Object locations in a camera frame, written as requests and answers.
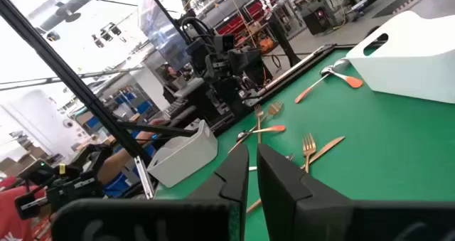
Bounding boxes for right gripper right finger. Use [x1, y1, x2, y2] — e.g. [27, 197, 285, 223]
[257, 144, 353, 241]

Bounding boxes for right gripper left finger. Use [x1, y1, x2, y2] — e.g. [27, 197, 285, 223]
[188, 144, 250, 241]

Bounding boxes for crossed spoons and fork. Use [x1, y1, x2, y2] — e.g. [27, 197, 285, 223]
[236, 124, 287, 143]

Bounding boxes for gold knife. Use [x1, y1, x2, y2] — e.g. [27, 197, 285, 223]
[299, 136, 346, 171]

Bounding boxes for orange-handled silver spoon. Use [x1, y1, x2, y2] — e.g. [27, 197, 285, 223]
[294, 65, 337, 105]
[332, 58, 365, 90]

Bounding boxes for red storage shelves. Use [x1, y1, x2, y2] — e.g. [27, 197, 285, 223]
[216, 1, 274, 36]

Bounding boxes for grey plastic bin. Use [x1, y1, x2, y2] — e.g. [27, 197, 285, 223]
[146, 119, 218, 188]

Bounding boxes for person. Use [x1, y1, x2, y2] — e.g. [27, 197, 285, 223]
[159, 63, 191, 105]
[0, 117, 168, 241]

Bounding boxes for black equipment cart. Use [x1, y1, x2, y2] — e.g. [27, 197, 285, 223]
[300, 0, 344, 36]

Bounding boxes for green table mat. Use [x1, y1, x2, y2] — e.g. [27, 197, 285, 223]
[154, 48, 455, 241]

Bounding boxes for black teleoperation device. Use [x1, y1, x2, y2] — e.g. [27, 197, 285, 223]
[14, 143, 114, 221]

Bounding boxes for white plastic bin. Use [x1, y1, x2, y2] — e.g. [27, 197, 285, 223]
[344, 10, 455, 105]

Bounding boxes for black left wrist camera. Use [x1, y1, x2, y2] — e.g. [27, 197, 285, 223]
[212, 33, 236, 54]

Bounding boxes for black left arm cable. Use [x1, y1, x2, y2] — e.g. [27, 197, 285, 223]
[180, 16, 216, 45]

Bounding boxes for black metal rig frame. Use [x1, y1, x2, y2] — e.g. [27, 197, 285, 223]
[0, 0, 356, 201]

